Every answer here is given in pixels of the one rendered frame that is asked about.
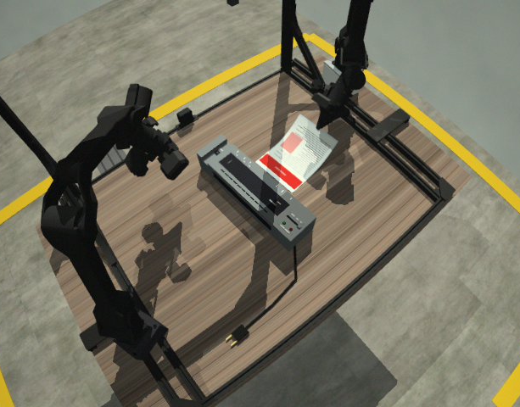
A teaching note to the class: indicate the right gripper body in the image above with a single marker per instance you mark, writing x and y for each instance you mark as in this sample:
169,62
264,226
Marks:
174,161

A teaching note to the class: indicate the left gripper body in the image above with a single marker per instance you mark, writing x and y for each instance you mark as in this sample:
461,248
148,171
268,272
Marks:
338,95

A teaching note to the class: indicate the white laminating pouch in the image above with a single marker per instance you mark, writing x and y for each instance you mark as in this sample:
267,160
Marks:
298,155

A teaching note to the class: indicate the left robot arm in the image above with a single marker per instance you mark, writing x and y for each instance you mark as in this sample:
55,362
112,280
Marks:
351,48

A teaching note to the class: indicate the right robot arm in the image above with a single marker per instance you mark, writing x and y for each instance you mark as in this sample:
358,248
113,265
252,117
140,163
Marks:
73,230

